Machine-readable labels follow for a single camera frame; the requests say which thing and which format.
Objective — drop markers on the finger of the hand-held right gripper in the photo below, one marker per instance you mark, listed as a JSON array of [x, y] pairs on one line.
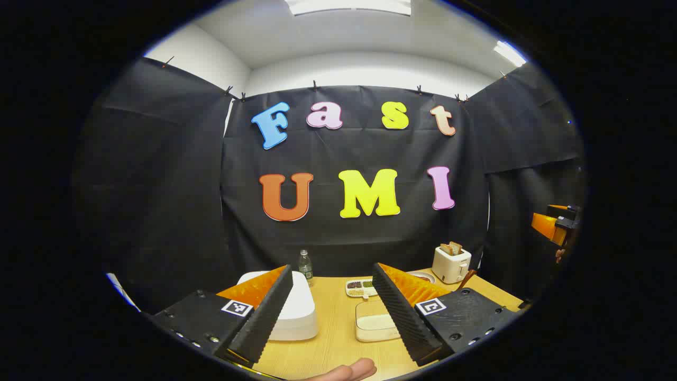
[[550, 227]]

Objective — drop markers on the white toaster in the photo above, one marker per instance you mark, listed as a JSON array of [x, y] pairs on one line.
[[449, 267]]

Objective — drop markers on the brown wooden spoon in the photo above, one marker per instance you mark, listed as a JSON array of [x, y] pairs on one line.
[[467, 279]]

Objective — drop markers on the clear plastic container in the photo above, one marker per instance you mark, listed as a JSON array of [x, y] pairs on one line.
[[370, 306]]

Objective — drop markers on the white rice cooker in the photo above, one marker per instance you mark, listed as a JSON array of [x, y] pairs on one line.
[[299, 312]]

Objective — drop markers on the clear plastic water bottle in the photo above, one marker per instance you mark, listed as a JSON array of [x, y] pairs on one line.
[[305, 270]]

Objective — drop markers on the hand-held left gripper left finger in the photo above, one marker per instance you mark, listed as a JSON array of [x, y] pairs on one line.
[[264, 317]]

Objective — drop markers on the toasted bread slice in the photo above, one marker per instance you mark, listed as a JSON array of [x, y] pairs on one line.
[[456, 247], [446, 249]]

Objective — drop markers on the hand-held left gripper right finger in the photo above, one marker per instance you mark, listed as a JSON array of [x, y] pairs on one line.
[[402, 317]]

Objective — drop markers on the white round plate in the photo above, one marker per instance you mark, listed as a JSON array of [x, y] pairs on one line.
[[418, 273]]

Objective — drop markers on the brown meat piece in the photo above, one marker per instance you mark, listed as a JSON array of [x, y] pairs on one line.
[[423, 278]]

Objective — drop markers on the white divided bean tray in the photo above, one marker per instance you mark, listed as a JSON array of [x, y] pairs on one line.
[[359, 288]]

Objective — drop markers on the ceiling light panel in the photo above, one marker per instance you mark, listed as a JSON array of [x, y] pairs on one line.
[[510, 53], [349, 6]]

